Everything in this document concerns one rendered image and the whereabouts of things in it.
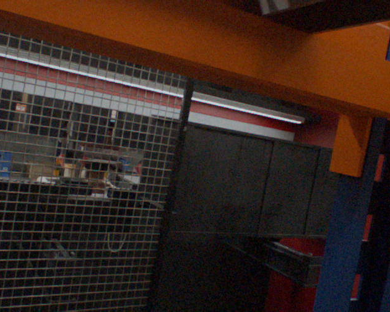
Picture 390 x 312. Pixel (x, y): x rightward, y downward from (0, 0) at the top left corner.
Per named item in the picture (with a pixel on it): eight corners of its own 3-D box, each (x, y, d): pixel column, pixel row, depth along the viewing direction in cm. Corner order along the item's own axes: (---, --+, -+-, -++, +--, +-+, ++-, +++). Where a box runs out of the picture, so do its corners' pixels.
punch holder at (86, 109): (100, 142, 201) (106, 108, 200) (106, 145, 193) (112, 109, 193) (69, 138, 193) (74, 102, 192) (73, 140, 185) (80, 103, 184)
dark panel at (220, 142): (335, 238, 215) (351, 152, 213) (338, 239, 213) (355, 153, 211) (130, 233, 154) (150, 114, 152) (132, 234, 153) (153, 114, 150)
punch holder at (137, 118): (138, 148, 211) (144, 115, 210) (146, 150, 204) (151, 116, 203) (110, 143, 203) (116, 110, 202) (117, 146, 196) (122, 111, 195)
